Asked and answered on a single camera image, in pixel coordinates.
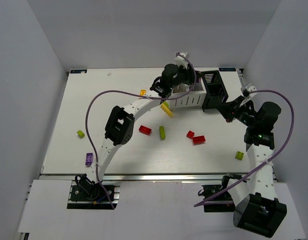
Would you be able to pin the blue label right corner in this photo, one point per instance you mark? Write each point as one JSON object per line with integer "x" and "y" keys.
{"x": 227, "y": 69}

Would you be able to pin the small green lego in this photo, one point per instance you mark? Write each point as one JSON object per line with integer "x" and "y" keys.
{"x": 80, "y": 134}
{"x": 239, "y": 155}

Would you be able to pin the red lego brick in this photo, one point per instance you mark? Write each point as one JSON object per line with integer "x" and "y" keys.
{"x": 198, "y": 140}
{"x": 145, "y": 130}

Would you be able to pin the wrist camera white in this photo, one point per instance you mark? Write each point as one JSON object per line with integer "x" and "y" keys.
{"x": 248, "y": 91}
{"x": 181, "y": 59}

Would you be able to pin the black double bin container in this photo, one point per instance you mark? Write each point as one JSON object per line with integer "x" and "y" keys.
{"x": 216, "y": 92}

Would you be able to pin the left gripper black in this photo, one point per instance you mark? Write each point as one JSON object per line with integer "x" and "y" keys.
{"x": 188, "y": 75}

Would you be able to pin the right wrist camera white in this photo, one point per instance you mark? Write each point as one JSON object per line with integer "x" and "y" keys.
{"x": 248, "y": 91}

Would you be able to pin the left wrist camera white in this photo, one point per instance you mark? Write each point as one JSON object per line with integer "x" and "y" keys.
{"x": 181, "y": 59}

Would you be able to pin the blue label corner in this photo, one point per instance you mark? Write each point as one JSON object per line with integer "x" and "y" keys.
{"x": 78, "y": 71}
{"x": 227, "y": 69}

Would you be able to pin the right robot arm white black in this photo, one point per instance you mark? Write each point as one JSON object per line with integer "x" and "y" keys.
{"x": 257, "y": 208}

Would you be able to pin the purple lego brick front left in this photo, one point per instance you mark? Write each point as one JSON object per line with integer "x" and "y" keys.
{"x": 89, "y": 159}

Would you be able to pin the white double bin container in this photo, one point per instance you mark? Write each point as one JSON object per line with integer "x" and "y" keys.
{"x": 193, "y": 99}

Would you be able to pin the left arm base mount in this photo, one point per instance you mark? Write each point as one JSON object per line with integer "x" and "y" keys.
{"x": 85, "y": 194}

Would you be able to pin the long yellow lego brick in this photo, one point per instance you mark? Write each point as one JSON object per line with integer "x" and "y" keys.
{"x": 166, "y": 110}

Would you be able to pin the blue label left corner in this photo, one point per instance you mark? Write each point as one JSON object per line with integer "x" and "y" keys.
{"x": 78, "y": 71}

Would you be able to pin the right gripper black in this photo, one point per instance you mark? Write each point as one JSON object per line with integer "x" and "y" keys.
{"x": 232, "y": 110}

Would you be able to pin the orange yellow lego brick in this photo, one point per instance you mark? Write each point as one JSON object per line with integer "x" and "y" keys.
{"x": 143, "y": 92}

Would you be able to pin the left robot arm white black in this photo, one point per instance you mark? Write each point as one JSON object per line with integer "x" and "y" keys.
{"x": 120, "y": 124}

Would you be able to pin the small green lego right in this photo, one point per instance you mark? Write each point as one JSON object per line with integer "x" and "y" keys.
{"x": 239, "y": 155}

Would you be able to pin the small red square lego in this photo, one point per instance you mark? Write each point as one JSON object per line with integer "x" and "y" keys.
{"x": 190, "y": 134}

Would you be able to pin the green long lego brick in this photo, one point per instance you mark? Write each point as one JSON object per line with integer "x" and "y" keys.
{"x": 162, "y": 132}

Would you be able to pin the small green lego left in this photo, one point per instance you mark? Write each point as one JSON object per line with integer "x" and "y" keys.
{"x": 80, "y": 134}

